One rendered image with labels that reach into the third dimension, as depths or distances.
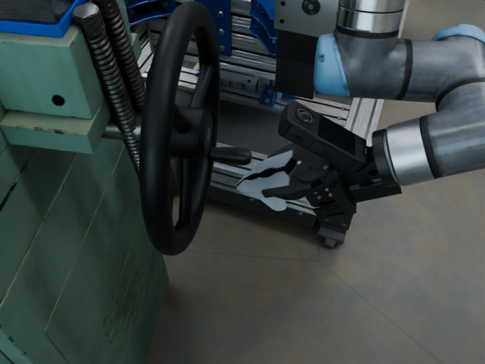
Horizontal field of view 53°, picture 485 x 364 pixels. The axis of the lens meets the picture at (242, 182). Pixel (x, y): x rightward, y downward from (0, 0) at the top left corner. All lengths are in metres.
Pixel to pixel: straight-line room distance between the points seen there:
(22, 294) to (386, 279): 1.03
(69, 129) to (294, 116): 0.24
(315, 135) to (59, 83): 0.28
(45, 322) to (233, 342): 0.67
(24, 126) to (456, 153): 0.45
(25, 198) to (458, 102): 0.50
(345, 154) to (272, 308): 0.82
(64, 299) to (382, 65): 0.53
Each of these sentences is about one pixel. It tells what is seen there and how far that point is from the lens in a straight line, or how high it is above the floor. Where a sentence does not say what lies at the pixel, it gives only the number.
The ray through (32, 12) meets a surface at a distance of 0.48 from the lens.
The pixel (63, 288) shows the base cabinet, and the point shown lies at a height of 0.59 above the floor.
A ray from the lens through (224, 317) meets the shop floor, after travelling 1.33.
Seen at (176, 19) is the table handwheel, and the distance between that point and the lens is 0.49.
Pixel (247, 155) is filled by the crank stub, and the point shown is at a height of 0.72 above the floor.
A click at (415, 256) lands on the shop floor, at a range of 1.50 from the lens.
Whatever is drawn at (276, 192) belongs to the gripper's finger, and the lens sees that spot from 0.61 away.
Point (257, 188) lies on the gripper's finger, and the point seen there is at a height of 0.72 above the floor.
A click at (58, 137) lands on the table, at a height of 0.86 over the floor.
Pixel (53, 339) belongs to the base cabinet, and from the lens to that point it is 0.75.
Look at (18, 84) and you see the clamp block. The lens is 0.53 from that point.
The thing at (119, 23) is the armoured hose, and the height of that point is 0.93.
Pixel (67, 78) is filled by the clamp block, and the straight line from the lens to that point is 0.49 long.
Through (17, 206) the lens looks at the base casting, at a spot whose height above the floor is 0.77.
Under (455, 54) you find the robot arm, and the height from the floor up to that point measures 0.87.
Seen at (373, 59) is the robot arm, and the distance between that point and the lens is 0.60.
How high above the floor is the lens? 1.21
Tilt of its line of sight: 50 degrees down
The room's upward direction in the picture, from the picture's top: straight up
